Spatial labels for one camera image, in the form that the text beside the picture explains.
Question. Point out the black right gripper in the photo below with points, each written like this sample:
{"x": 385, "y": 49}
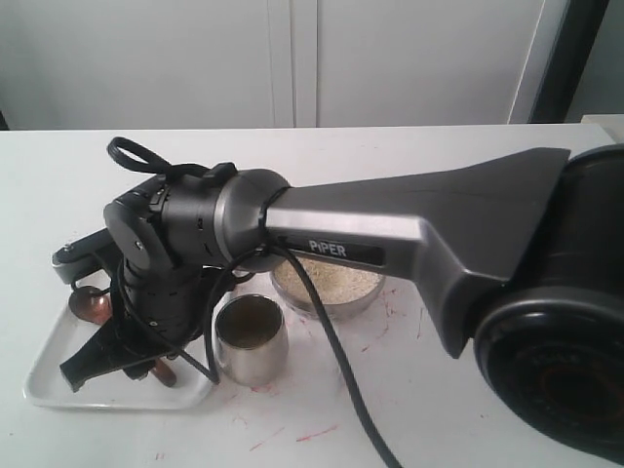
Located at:
{"x": 167, "y": 285}

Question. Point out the brown wooden spoon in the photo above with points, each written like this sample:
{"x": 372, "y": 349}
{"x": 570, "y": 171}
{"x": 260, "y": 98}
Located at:
{"x": 93, "y": 305}

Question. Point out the white rectangular tray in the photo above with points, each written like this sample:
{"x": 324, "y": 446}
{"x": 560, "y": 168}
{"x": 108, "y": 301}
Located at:
{"x": 46, "y": 387}

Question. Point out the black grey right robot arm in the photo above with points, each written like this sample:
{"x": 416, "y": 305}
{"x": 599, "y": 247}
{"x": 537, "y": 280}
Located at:
{"x": 521, "y": 255}

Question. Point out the small steel cup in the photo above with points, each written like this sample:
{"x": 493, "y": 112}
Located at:
{"x": 251, "y": 340}

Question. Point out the white rice grains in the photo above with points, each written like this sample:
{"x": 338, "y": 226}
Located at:
{"x": 334, "y": 284}

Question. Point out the steel bowl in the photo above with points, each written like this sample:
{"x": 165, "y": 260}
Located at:
{"x": 337, "y": 312}

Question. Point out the white cabinet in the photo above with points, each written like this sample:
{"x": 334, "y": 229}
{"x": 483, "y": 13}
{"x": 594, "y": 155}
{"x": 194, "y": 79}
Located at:
{"x": 94, "y": 65}

